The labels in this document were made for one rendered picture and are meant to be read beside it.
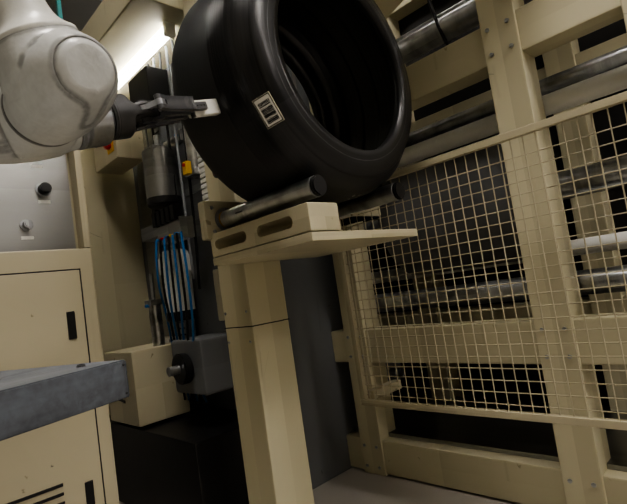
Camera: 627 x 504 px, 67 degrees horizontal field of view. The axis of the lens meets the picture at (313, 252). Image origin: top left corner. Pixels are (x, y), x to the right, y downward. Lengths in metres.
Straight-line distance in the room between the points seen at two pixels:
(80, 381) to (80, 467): 0.97
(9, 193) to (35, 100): 0.86
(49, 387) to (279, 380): 0.89
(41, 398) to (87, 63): 0.37
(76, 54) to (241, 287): 0.80
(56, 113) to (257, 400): 0.89
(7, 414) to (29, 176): 1.11
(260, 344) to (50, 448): 0.58
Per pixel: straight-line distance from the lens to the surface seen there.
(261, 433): 1.33
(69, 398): 0.51
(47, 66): 0.63
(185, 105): 0.93
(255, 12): 1.02
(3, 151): 0.79
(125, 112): 0.87
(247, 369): 1.31
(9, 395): 0.48
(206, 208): 1.21
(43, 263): 1.43
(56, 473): 1.46
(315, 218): 0.94
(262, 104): 0.95
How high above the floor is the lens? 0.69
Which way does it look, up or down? 4 degrees up
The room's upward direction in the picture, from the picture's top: 8 degrees counter-clockwise
